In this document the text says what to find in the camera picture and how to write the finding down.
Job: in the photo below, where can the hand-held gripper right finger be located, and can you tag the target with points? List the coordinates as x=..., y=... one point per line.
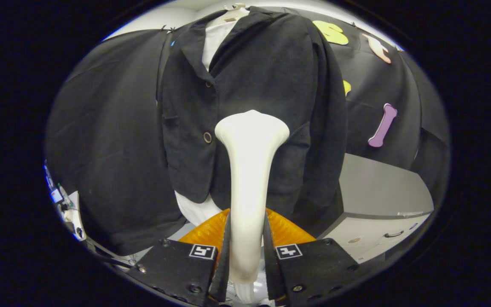
x=270, y=264

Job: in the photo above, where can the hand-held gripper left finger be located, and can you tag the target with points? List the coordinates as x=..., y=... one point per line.
x=224, y=264

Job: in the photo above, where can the white garment steamer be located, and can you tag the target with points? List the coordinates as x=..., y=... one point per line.
x=249, y=170

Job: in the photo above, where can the black blazer jacket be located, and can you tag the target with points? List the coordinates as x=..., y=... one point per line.
x=267, y=72

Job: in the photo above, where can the white shirt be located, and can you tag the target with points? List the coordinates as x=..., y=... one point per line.
x=215, y=40

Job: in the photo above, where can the cream clothes hanger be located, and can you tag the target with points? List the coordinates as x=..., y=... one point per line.
x=235, y=10

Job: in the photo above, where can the grey cabinet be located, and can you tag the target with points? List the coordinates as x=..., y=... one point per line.
x=377, y=187

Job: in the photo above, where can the black backdrop cloth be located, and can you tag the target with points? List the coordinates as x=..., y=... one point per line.
x=109, y=128

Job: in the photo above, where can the laptop screen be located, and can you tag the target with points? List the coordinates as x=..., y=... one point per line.
x=56, y=195

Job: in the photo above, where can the black cloth clip pair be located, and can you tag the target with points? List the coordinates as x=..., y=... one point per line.
x=167, y=29

